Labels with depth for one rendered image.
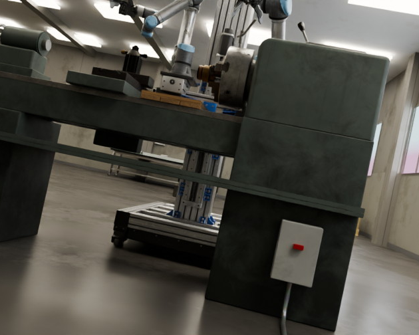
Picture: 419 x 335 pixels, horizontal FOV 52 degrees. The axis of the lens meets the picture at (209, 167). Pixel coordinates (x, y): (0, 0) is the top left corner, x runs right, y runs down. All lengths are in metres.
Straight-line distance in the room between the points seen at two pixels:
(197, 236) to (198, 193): 0.37
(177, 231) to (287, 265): 0.96
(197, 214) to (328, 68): 1.45
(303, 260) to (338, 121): 0.64
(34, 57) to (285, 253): 1.66
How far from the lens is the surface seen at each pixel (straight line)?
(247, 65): 2.14
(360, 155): 2.04
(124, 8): 3.13
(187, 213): 3.02
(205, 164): 2.90
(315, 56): 2.09
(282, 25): 2.76
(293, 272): 1.95
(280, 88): 2.04
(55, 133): 2.72
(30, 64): 2.56
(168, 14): 3.02
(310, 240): 1.94
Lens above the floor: 0.57
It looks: 1 degrees up
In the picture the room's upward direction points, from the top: 12 degrees clockwise
